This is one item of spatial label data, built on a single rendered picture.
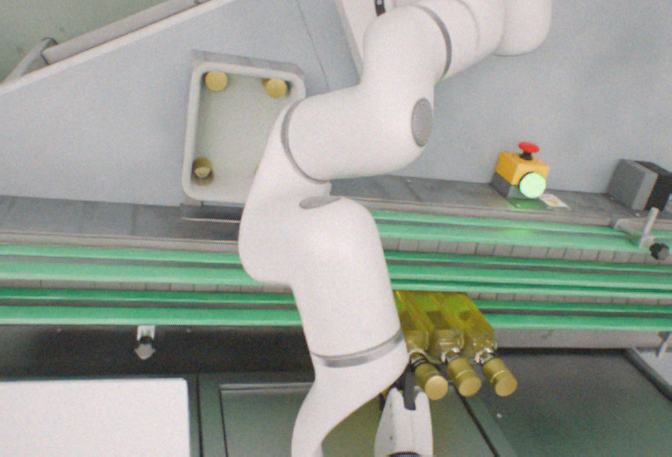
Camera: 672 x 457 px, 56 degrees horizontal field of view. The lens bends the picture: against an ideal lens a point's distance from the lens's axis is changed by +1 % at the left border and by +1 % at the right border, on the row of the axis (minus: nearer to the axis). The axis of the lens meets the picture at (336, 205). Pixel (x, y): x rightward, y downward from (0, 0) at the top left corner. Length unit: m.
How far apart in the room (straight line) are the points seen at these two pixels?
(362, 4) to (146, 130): 0.41
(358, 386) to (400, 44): 0.29
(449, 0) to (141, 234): 0.60
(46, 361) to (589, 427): 0.93
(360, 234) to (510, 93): 0.76
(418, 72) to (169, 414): 0.63
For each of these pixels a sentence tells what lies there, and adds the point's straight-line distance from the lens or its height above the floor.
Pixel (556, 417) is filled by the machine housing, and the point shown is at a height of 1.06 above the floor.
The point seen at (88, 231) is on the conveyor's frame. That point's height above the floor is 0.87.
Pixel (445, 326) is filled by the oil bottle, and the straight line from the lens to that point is 0.99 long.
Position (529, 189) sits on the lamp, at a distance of 1.20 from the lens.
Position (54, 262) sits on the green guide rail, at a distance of 0.99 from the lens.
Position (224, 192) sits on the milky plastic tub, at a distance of 1.04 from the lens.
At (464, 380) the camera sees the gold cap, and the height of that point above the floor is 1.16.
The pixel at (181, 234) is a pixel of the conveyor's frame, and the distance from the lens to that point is 1.03.
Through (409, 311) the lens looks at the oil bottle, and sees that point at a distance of 1.00.
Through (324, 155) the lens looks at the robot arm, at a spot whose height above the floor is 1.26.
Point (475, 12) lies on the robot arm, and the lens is 0.67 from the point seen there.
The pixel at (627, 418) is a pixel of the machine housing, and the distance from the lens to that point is 1.32.
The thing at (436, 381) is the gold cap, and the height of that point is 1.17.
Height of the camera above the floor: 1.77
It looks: 61 degrees down
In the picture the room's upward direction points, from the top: 151 degrees clockwise
